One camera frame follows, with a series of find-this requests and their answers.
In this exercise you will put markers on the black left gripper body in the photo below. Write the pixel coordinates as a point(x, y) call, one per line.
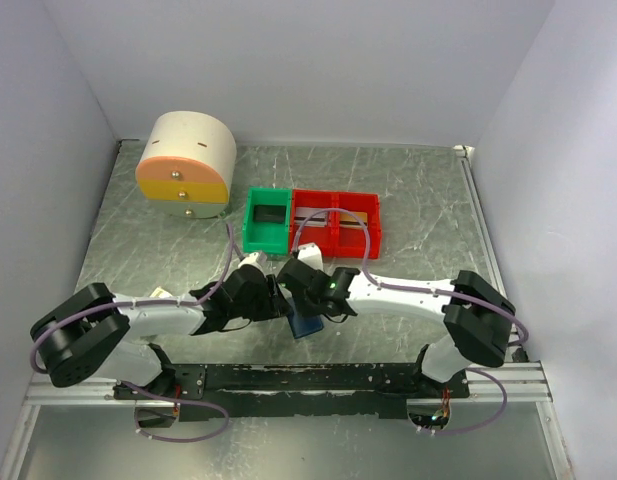
point(258, 309)

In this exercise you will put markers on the silver card in red bin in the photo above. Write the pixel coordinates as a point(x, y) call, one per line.
point(313, 217)

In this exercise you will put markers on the black card in green bin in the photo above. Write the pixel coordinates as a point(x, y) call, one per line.
point(269, 214)

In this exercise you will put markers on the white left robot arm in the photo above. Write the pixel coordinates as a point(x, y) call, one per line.
point(97, 334)

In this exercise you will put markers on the white small cardboard box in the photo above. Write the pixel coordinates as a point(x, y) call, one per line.
point(160, 293)

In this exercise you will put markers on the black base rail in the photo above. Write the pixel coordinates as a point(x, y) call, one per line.
point(247, 390)

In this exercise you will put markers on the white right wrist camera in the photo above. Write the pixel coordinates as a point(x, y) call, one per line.
point(311, 255)

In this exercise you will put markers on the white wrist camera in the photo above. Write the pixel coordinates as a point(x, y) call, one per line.
point(256, 259)
point(311, 255)

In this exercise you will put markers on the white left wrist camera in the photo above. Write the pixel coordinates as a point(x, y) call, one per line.
point(256, 259)

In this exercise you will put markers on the red plastic double bin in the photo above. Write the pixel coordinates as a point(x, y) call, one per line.
point(334, 241)

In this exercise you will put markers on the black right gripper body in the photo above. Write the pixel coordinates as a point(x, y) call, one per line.
point(307, 305)

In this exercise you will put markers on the aluminium frame rail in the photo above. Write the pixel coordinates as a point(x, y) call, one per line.
point(523, 382)

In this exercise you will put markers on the cream round drawer cabinet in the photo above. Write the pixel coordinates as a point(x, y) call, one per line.
point(187, 166)

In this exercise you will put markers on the blue leather card holder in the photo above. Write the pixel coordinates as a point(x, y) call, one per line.
point(302, 326)

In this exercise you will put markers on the gold card in red bin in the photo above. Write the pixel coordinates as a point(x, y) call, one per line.
point(354, 220)

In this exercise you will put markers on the green plastic bin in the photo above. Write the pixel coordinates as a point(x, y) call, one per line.
point(267, 237)

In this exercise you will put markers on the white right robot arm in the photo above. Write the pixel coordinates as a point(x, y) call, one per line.
point(477, 318)

